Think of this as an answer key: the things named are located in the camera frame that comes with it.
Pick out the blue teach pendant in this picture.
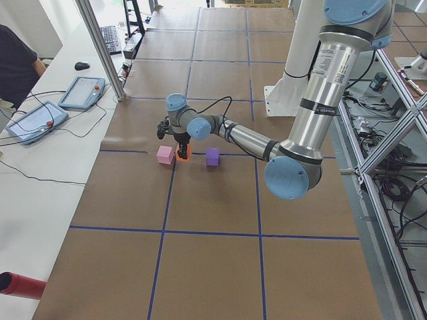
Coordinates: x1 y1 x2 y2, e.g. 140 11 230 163
5 101 69 145
58 77 105 110

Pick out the orange foam cube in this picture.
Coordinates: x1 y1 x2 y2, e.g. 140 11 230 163
175 143 192 162

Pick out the far blue teach pendant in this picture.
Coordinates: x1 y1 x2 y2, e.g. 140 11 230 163
58 77 105 110

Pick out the pink foam cube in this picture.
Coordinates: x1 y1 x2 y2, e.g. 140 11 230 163
156 145 175 165

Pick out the purple foam cube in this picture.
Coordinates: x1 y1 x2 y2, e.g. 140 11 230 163
205 147 220 167

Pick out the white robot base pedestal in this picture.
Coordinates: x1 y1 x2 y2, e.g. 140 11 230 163
263 0 321 118

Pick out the black keyboard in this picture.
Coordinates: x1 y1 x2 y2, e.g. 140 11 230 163
99 25 121 55

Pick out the aluminium frame post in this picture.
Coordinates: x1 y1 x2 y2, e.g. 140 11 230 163
75 0 126 101

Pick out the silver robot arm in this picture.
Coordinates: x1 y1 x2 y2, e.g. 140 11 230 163
157 1 395 200

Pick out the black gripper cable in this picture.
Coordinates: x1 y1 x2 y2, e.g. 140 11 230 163
196 96 234 134

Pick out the person in dark shirt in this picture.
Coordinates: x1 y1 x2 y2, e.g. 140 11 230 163
1 25 47 110

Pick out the red cylinder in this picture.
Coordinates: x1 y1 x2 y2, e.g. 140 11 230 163
1 271 47 300

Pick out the black computer mouse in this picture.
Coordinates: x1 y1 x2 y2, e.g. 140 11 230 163
74 61 90 71

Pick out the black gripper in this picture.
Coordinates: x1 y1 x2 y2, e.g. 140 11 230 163
173 132 191 159

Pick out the near blue teach pendant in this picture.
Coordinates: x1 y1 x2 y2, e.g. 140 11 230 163
5 101 69 145

